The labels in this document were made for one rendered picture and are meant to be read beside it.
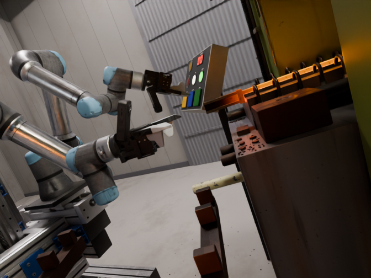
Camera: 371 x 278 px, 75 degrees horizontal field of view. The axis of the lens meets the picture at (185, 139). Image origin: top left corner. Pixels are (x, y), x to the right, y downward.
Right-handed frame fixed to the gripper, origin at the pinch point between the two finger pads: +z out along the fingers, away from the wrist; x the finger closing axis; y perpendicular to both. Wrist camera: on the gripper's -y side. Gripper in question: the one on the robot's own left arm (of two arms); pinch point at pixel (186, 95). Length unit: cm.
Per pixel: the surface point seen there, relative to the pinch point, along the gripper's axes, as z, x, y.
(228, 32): 79, 152, 97
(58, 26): -130, 320, 108
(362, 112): 6, -76, -7
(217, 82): 10.3, -7.0, 7.1
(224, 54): 11.8, -7.0, 19.3
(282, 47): 18.0, -37.1, 15.6
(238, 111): 7.9, -34.2, -6.2
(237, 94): -0.4, -48.0, -3.4
